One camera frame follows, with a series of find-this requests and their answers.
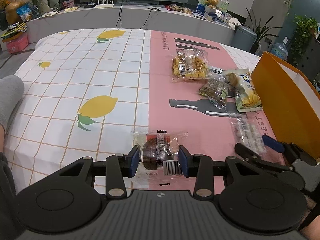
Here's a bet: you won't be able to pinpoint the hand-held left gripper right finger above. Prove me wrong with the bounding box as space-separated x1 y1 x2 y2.
179 145 253 198

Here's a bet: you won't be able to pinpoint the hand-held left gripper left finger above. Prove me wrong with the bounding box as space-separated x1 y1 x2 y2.
54 145 140 198

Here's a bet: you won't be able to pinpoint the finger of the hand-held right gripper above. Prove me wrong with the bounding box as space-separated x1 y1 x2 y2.
262 134 317 167
234 143 288 174

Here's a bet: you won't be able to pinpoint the clear packet of chocolate cake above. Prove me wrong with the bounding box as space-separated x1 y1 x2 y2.
130 129 188 188

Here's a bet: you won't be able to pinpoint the clear bag of white candies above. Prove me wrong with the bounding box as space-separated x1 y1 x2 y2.
229 116 267 153

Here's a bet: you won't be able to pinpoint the orange cardboard box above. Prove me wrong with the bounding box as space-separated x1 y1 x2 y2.
250 51 320 164

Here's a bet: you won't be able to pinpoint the white green potato chip bag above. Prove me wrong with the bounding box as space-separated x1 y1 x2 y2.
222 69 263 112

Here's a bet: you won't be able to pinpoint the clear green brown snack packet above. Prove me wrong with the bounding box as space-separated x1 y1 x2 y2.
199 78 230 110

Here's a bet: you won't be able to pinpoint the clear bag of yellow crisps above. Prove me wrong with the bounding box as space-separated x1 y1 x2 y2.
171 49 209 82

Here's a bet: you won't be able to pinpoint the person's right forearm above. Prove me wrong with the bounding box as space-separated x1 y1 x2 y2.
299 195 320 240

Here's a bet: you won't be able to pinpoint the pile of snacks on counter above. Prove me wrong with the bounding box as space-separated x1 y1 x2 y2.
165 4 193 15

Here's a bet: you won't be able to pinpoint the blue water jug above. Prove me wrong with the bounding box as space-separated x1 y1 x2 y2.
271 42 288 60

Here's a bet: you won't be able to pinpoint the dark side cabinet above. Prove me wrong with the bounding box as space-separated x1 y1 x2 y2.
297 36 320 83

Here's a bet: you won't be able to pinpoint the grey trash bin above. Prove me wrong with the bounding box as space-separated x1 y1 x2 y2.
231 25 257 53

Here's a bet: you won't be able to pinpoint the lemon print checked tablecloth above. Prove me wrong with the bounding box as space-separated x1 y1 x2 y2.
4 28 288 195

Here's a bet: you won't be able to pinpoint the tall-leaf floor plant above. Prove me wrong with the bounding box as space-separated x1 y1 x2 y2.
244 6 283 55

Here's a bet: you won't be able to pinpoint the bushy green potted plant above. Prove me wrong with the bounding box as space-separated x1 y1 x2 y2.
290 15 319 65

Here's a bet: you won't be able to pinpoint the white round item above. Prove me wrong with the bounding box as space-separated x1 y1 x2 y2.
226 15 242 28

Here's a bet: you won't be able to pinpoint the person's grey socked foot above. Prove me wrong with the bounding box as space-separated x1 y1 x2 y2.
0 75 25 153

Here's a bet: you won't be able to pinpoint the grey television counter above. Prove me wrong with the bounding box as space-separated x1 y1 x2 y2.
26 0 238 48

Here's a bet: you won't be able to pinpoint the teddy bear picture board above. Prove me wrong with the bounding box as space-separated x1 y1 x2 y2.
197 0 230 20

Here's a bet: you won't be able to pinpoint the pink storage box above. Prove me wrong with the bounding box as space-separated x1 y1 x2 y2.
5 34 29 54

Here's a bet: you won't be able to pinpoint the stack of yellow black items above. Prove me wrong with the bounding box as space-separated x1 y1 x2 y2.
0 22 28 40

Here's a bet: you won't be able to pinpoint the blue snack bags on counter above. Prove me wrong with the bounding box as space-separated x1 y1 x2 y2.
16 4 39 22

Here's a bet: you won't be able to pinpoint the golden round vase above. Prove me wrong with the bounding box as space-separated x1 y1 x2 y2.
5 0 25 24

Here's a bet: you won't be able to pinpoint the dried flower bouquet in vase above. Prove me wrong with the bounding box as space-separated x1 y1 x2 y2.
0 0 12 30

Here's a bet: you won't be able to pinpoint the looped black cable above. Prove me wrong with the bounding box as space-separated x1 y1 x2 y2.
139 7 159 30

